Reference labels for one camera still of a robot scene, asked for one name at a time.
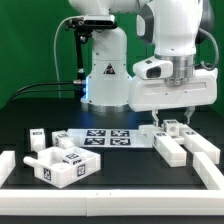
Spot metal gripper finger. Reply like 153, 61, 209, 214
184, 106, 196, 124
152, 110, 159, 127

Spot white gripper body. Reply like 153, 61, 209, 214
129, 69, 218, 112

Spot white chair back frame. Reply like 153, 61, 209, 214
139, 123, 220, 167

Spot white chair seat tray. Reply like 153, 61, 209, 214
23, 147, 101, 188

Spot white tagged cube nut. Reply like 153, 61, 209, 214
62, 153, 82, 165

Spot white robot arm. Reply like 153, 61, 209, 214
68, 0, 218, 116

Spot white fiducial tag sheet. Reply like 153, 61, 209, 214
67, 129, 152, 148

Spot white front fence bar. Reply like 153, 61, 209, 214
0, 190, 224, 216

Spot white left fence piece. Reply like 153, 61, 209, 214
0, 151, 15, 188

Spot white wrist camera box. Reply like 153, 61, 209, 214
133, 57, 173, 80

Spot black cables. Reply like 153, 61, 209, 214
8, 79, 87, 103

